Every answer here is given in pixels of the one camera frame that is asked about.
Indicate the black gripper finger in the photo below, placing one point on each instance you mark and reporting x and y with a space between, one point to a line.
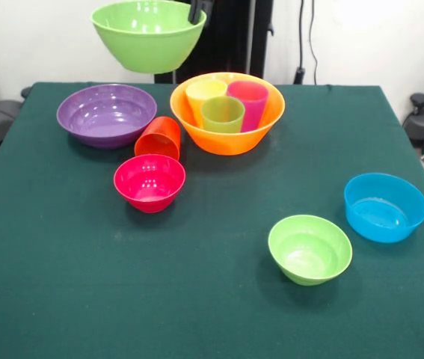
207 6
195 11

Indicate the large green bowl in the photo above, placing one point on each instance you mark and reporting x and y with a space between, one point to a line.
148 45

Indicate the yellow cup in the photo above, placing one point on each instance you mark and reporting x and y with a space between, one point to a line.
196 101

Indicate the purple cup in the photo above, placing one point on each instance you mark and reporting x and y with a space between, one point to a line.
252 108

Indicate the green cup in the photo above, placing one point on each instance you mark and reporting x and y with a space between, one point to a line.
223 119

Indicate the large orange bowl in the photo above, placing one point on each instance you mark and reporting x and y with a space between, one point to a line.
234 142

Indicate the red-orange cup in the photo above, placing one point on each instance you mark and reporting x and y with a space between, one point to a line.
159 140

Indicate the purple bowl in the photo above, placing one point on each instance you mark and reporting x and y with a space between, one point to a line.
107 116

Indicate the pink bowl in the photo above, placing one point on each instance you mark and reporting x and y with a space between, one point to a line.
149 187

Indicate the small green bowl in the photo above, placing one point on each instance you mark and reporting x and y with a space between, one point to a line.
309 250

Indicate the blue bowl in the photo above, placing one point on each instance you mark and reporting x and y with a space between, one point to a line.
383 209

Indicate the dark green table cloth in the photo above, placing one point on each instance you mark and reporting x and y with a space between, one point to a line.
122 280

